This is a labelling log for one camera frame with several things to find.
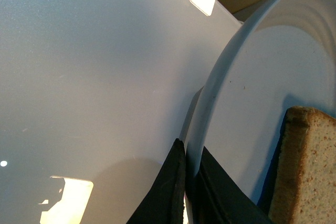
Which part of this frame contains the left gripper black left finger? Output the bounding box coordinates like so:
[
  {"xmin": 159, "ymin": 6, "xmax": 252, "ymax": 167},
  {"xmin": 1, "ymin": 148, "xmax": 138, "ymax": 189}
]
[{"xmin": 127, "ymin": 139, "xmax": 186, "ymax": 223}]

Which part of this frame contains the grey round plate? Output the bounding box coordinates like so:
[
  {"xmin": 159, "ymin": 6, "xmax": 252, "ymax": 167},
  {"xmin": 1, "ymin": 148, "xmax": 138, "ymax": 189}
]
[{"xmin": 186, "ymin": 0, "xmax": 335, "ymax": 202}]

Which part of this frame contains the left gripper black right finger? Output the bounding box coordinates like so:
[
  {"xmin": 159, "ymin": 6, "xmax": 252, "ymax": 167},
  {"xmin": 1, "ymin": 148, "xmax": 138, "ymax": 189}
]
[{"xmin": 186, "ymin": 148, "xmax": 272, "ymax": 223}]

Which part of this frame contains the slice of bread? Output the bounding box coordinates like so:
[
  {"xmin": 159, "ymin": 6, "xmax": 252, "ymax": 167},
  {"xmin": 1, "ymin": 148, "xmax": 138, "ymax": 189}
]
[{"xmin": 268, "ymin": 106, "xmax": 335, "ymax": 223}]

